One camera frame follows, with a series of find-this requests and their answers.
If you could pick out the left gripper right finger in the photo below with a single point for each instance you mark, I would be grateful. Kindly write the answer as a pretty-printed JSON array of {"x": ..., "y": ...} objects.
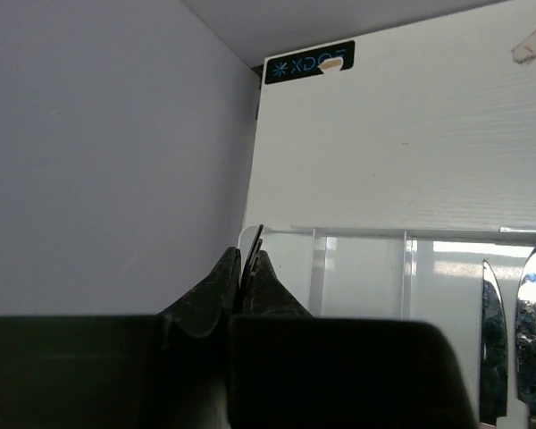
[{"x": 289, "y": 369}]

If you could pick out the white utensil tray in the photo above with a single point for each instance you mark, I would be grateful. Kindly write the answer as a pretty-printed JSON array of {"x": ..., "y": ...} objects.
[{"x": 433, "y": 277}]

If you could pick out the small white paper scrap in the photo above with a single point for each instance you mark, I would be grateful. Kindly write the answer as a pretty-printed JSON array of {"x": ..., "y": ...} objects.
[{"x": 525, "y": 51}]

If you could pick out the pink handled knife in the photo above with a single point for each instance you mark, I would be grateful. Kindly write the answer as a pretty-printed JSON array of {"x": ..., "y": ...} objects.
[{"x": 525, "y": 337}]

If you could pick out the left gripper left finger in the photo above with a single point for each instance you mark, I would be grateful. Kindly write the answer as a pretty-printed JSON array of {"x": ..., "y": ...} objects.
[{"x": 164, "y": 370}]

